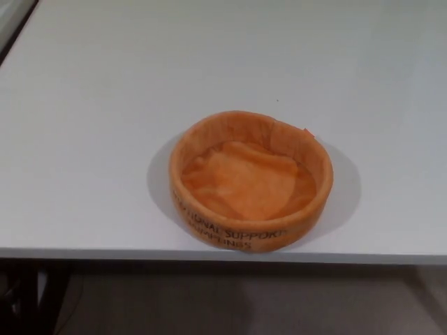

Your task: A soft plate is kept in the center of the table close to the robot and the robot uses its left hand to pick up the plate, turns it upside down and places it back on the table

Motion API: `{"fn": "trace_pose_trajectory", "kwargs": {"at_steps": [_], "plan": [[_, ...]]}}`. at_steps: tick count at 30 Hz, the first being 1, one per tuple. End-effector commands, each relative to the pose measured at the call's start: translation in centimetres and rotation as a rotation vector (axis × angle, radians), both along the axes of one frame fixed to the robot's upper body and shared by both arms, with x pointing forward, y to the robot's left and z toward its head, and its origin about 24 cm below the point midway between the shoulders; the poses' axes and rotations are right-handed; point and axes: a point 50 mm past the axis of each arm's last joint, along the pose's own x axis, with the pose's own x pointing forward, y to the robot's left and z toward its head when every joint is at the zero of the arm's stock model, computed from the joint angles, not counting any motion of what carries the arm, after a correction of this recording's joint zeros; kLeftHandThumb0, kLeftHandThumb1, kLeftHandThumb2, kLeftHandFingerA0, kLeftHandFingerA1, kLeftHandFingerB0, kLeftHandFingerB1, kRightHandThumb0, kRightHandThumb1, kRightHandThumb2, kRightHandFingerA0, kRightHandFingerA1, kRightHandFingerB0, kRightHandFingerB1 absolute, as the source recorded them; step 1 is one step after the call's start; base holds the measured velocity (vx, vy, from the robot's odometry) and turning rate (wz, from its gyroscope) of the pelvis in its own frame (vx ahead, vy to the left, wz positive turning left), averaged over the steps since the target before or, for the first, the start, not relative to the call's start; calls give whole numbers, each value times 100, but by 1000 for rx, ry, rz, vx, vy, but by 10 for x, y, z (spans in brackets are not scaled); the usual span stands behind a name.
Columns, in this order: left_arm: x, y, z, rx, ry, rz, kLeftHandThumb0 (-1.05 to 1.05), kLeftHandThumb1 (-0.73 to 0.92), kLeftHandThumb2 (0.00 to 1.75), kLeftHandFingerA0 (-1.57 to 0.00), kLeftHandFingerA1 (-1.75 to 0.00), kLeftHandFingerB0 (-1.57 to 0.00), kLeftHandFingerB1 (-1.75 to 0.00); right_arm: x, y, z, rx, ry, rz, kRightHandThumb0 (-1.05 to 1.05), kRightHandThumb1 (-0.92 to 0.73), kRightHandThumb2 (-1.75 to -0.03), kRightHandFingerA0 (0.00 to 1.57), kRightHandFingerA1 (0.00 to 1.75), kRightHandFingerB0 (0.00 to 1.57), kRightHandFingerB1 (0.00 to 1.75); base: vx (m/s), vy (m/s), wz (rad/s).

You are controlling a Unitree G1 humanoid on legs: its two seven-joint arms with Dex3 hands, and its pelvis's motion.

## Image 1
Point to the orange plush bowl with lettering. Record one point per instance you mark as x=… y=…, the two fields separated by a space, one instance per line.
x=244 y=181

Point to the dark table leg frame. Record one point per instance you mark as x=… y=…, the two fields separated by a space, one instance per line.
x=31 y=279

